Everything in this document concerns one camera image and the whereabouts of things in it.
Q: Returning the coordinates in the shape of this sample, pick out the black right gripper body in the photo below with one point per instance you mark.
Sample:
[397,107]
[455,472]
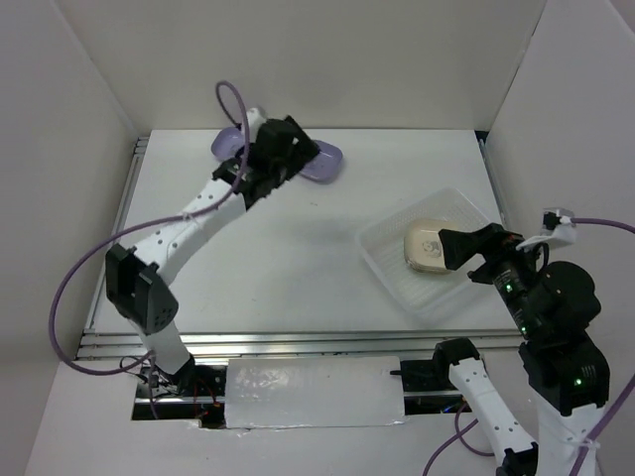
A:
[512,270]

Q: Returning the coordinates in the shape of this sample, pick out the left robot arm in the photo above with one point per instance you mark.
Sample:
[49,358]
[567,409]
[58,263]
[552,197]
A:
[139,278]

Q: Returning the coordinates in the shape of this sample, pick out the white foam cover panel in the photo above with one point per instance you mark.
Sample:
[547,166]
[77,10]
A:
[313,392]

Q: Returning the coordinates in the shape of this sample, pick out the white perforated plastic bin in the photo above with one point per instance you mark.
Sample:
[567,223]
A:
[381,244]

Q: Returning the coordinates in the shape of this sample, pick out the purple panda plate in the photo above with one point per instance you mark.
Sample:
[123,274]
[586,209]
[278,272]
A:
[227,143]
[326,165]

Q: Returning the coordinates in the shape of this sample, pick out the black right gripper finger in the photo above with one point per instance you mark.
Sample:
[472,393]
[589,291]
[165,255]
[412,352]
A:
[459,247]
[482,275]

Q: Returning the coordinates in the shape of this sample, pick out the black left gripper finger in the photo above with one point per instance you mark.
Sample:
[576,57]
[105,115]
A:
[304,146]
[265,183]

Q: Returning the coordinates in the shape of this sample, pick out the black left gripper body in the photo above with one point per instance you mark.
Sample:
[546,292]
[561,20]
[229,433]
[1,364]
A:
[277,173]

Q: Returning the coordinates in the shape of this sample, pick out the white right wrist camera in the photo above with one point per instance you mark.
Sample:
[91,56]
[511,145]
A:
[558,230]

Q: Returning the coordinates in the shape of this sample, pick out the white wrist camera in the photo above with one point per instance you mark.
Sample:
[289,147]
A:
[255,118]
[558,230]

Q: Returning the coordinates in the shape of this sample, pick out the cream panda plate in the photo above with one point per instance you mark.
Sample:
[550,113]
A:
[423,248]

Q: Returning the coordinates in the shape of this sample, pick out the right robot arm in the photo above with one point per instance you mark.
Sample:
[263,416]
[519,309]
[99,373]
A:
[552,304]

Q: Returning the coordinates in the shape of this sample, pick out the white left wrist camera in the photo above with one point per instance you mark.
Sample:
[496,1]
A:
[255,118]

